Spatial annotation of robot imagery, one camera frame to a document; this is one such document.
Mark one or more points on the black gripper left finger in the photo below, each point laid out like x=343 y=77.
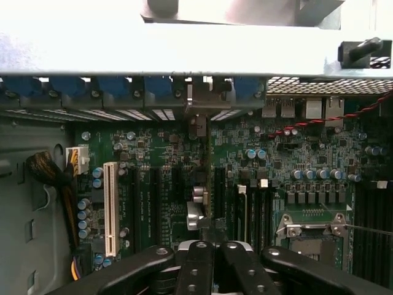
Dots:
x=196 y=270

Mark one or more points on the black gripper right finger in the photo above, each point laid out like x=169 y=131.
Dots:
x=255 y=273

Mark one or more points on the CPU socket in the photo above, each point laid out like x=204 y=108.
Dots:
x=307 y=252

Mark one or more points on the black long expansion slot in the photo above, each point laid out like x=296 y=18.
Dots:
x=155 y=209
x=135 y=209
x=220 y=193

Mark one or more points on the black short expansion slot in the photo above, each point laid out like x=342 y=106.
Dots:
x=176 y=184

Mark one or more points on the white PCI expansion slot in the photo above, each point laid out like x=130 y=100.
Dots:
x=111 y=209

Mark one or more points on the black power connector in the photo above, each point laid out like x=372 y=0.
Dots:
x=84 y=252

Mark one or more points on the thin metal locking lever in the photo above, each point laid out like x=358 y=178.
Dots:
x=368 y=230

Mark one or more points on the green motherboard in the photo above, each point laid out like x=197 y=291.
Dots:
x=307 y=147

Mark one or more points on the perforated metal slot cover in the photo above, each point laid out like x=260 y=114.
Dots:
x=122 y=101
x=12 y=103
x=248 y=101
x=40 y=101
x=81 y=101
x=164 y=113

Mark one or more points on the white power connector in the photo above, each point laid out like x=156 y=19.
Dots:
x=81 y=156

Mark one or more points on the silver USB port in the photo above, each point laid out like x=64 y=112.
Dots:
x=270 y=108
x=288 y=108

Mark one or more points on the silver ethernet port block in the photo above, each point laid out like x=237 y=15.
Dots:
x=334 y=110

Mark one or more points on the open grey PC case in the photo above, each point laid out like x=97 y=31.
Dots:
x=30 y=184

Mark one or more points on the grey plastic parts rack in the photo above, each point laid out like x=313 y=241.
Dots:
x=245 y=12

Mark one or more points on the black chassis switch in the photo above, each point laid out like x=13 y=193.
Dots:
x=359 y=50

